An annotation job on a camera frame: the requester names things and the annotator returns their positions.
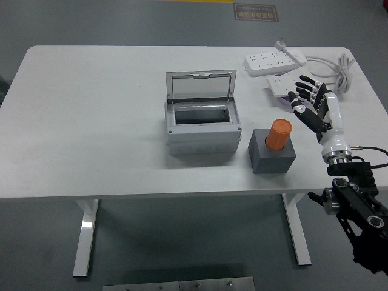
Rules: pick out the white power plug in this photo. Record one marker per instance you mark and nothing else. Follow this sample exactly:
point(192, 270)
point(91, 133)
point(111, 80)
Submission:
point(295, 56)

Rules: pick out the grey plastic junction box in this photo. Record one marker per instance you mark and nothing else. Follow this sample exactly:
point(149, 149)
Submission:
point(203, 139)

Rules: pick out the orange cylindrical battery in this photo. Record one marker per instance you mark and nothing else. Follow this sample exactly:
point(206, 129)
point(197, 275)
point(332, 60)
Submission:
point(277, 135)

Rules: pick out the white table leg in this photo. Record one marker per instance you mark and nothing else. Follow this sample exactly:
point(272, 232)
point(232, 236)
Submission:
point(85, 236)
point(298, 236)

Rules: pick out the brown floor sign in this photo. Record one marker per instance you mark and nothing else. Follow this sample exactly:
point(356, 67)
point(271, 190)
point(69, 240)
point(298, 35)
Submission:
point(256, 12)

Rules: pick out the smoky transparent box lid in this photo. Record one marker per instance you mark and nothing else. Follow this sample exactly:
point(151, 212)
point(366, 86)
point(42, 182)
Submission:
point(200, 74)

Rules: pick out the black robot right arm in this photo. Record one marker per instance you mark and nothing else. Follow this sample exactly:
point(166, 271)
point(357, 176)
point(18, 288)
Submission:
point(351, 200)

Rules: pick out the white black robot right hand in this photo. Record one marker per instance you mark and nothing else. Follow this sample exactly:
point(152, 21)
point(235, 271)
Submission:
point(333, 121)

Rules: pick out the purple round disc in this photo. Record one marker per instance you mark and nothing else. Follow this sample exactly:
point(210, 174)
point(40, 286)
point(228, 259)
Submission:
point(285, 101)

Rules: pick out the grey block with round hole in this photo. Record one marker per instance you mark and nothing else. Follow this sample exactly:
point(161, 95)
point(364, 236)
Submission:
point(272, 163)

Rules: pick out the grey metal plate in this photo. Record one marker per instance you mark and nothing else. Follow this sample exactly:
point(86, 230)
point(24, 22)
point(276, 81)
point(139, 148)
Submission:
point(179, 285)

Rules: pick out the large white power strip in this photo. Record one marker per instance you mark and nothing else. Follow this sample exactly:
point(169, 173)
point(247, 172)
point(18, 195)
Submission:
point(266, 65)

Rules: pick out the small white power strip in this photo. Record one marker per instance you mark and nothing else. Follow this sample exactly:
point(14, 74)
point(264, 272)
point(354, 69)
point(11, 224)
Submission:
point(279, 85)

